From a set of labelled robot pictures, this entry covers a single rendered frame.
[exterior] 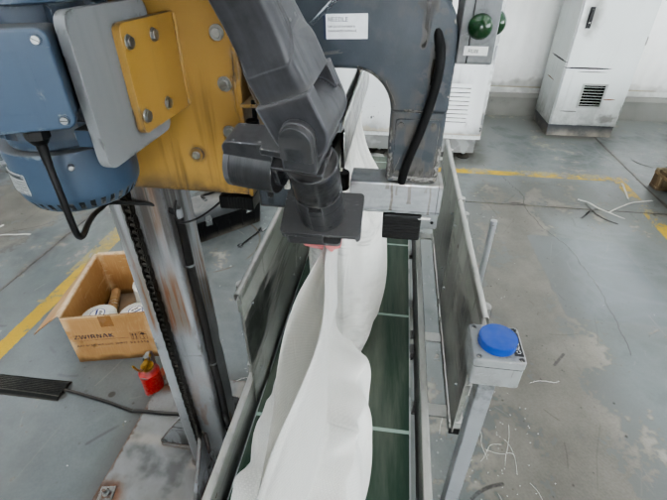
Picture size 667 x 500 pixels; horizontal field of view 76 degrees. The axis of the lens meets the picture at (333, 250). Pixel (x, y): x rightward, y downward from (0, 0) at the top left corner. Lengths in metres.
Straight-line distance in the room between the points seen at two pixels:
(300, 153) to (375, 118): 3.11
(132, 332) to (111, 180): 1.31
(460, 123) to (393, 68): 2.93
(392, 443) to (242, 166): 0.84
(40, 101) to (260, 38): 0.23
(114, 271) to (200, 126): 1.59
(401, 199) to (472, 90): 2.82
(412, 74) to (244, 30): 0.29
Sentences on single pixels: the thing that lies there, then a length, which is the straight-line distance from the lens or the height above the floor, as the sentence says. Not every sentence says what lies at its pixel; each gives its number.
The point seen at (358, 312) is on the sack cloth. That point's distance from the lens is 1.21.
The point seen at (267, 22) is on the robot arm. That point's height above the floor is 1.31.
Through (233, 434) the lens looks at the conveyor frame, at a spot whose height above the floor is 0.42.
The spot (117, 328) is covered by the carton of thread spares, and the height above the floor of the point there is 0.17.
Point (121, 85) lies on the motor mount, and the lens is 0.59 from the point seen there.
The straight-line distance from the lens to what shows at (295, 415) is 0.42.
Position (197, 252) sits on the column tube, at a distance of 1.04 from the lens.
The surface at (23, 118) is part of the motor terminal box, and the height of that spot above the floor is 1.23.
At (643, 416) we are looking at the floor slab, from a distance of 1.98.
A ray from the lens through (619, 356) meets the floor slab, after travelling 2.16.
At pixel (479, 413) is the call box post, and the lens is 0.87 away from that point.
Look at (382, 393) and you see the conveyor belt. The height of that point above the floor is 0.38.
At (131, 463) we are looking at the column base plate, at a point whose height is 0.02.
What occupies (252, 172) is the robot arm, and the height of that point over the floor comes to 1.16.
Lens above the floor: 1.36
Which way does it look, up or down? 35 degrees down
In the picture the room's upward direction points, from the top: straight up
